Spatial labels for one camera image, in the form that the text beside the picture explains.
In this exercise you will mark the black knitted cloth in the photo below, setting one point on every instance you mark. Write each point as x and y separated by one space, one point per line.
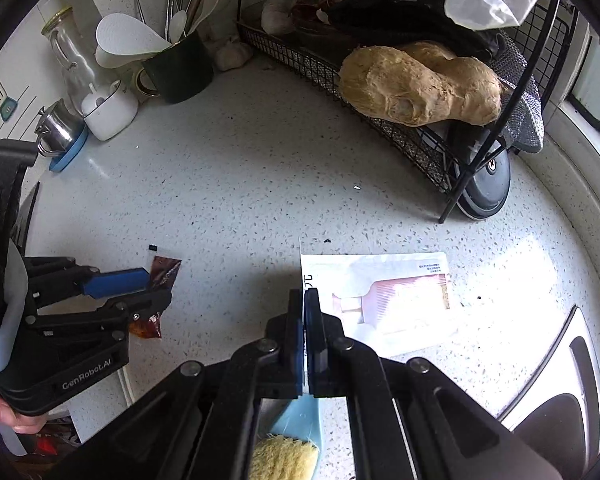
395 10

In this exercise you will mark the grey steel mesh scrubber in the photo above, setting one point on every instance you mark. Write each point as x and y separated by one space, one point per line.
522 105

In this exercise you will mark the person's left hand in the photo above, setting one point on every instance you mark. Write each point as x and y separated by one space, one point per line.
15 417

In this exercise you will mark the black round disc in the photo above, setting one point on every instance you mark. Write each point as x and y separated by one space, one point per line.
487 185

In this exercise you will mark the brown sauce packet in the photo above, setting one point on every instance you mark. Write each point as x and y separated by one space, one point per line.
165 270

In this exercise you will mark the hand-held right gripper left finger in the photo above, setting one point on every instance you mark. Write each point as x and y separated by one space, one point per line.
292 340

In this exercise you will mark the window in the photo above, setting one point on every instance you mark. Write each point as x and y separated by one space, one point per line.
595 85

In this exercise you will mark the kitchen wall decal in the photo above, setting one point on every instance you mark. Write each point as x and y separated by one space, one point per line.
2 105

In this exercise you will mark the small steel oil pot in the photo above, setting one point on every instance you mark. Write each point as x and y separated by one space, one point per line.
57 127

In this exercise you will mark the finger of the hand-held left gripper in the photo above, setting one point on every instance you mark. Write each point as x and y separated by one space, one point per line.
140 305
115 281

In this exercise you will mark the small white spoon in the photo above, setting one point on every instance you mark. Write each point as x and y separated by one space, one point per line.
178 22

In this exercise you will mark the dark utensil mug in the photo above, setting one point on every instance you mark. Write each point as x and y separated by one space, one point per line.
180 72

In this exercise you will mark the large dotted white rice paddle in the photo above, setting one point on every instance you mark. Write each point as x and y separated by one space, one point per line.
125 35

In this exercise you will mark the white condiment jar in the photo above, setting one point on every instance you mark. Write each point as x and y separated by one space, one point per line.
112 115

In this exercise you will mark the ginger root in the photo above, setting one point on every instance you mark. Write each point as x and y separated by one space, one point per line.
420 85

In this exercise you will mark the dried red peppers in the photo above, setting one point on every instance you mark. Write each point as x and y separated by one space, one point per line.
310 10

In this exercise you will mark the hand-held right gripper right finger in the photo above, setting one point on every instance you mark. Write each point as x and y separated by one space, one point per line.
314 340

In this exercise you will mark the blue saucer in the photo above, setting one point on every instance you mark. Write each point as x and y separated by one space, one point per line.
75 152

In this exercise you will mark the garlic bulb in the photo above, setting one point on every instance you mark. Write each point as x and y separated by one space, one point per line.
275 12
232 55

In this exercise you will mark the glass carafe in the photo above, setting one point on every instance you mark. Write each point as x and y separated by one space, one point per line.
72 60

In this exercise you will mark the white and pink envelope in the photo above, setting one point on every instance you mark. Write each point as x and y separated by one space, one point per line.
405 300

